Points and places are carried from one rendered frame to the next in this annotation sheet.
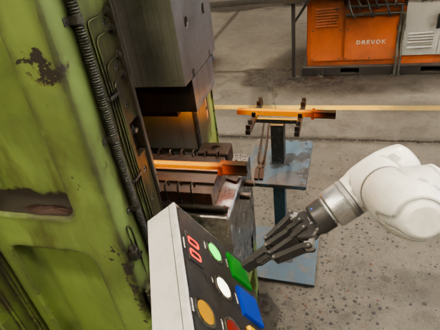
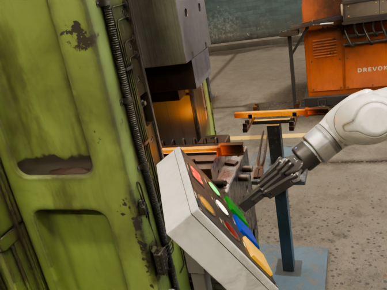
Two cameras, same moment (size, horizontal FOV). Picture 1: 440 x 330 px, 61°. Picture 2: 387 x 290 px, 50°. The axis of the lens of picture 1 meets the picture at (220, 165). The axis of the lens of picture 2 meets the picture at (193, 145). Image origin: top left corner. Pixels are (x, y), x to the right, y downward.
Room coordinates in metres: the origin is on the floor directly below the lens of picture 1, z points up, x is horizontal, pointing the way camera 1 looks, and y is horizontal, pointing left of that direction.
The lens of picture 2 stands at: (-0.37, 0.03, 1.61)
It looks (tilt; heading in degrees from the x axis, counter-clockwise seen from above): 22 degrees down; 2
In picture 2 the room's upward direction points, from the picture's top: 11 degrees counter-clockwise
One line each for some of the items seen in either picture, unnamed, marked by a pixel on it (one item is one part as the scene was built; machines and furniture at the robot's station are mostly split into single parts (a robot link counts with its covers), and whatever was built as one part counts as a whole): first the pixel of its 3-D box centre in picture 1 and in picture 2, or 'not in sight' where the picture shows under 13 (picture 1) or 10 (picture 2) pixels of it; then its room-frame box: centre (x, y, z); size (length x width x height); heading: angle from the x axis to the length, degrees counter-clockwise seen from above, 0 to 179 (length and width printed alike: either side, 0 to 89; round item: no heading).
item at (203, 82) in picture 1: (139, 83); (146, 73); (1.11, 0.21, 1.32); 0.42 x 0.20 x 0.10; 72
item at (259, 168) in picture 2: (263, 145); (262, 151); (1.69, -0.24, 0.68); 0.60 x 0.04 x 0.01; 166
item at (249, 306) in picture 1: (247, 307); (244, 232); (0.50, -0.02, 1.01); 0.07 x 0.05 x 0.07; 7
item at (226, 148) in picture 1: (215, 154); (214, 145); (1.24, 0.01, 0.95); 0.12 x 0.08 x 0.06; 72
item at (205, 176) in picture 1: (162, 177); (166, 163); (1.11, 0.21, 0.96); 0.42 x 0.20 x 0.09; 72
